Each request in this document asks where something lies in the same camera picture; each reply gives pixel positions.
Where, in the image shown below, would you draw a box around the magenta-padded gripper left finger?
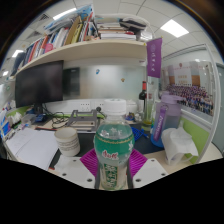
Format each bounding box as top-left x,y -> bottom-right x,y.
49,148 -> 102,190

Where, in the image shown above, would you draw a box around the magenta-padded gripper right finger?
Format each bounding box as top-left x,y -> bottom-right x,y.
125,148 -> 169,190

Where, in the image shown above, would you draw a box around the green-label drink bottle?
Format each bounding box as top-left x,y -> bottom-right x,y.
93,98 -> 136,192

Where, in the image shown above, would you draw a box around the purple water jug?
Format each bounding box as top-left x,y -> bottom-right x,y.
149,94 -> 183,149

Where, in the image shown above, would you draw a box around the black desk mat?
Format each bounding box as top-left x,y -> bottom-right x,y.
49,128 -> 165,169

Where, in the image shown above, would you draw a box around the white ribbed cup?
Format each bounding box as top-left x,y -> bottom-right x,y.
54,127 -> 82,158

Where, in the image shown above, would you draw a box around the grey metal laptop stand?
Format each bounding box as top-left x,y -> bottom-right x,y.
64,109 -> 101,133

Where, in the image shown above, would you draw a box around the white paper sheets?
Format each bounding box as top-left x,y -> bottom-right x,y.
4,128 -> 60,172

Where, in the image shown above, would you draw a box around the glass with green stalks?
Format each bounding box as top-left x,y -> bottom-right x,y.
141,96 -> 155,132

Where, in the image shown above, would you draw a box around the small blue box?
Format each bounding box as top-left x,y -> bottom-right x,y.
34,113 -> 48,123

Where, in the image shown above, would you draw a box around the white jar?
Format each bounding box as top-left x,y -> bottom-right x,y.
126,99 -> 138,114

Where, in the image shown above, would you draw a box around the dark wine bottle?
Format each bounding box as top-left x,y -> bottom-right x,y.
138,80 -> 148,111

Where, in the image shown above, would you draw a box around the group photo poster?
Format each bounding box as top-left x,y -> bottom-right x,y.
162,60 -> 216,118

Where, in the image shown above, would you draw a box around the black computer monitor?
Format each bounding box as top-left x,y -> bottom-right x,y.
14,59 -> 65,109

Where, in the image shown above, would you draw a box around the grey door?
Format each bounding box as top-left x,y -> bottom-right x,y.
217,63 -> 224,138

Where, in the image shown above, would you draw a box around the purple pennant flag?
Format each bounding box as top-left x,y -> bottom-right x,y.
145,37 -> 164,79

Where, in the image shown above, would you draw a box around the white shelf with books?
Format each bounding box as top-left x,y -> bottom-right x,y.
8,3 -> 158,79

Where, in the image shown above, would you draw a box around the ceiling light panels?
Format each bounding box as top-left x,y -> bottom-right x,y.
1,7 -> 190,77

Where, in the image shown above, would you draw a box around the blue coiled cable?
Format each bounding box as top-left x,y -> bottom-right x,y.
130,125 -> 145,143

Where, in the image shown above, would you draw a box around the black cables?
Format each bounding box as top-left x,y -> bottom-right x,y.
39,106 -> 73,129

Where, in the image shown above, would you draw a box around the white wall socket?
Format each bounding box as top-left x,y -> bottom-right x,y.
79,101 -> 92,113
94,101 -> 105,112

